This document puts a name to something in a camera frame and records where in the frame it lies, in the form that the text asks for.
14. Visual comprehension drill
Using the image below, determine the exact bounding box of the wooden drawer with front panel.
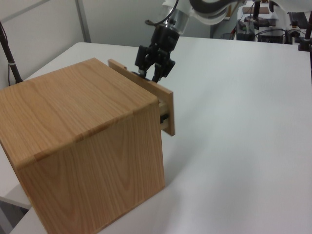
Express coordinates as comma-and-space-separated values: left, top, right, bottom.
107, 58, 176, 137

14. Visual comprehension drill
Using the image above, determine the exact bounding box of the black slanted stand pole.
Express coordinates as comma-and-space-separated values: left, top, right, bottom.
0, 20, 24, 84

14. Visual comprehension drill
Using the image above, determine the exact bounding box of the brown board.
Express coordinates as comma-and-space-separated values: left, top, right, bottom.
242, 6, 269, 14

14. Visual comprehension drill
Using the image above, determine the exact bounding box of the black monitor stand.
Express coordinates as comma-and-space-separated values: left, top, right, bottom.
244, 0, 270, 28

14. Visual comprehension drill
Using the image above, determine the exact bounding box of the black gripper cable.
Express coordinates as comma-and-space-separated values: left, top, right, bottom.
144, 0, 181, 27

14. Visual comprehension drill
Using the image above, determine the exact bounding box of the black keyboard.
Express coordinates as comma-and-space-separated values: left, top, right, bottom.
287, 11, 309, 29

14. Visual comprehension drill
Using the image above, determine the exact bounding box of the light wooden drawer cabinet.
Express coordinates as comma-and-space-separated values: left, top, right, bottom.
0, 57, 165, 234

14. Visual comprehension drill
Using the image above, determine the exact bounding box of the small black electronics box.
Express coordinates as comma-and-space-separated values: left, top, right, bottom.
235, 20, 255, 41

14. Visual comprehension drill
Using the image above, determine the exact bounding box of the black computer box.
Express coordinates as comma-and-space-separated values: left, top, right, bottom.
257, 28, 286, 44

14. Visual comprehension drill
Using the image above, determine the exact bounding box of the black clamp camera stand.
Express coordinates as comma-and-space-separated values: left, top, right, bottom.
296, 14, 312, 52

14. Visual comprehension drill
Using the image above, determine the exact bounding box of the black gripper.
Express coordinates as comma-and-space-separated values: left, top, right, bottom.
135, 23, 180, 82

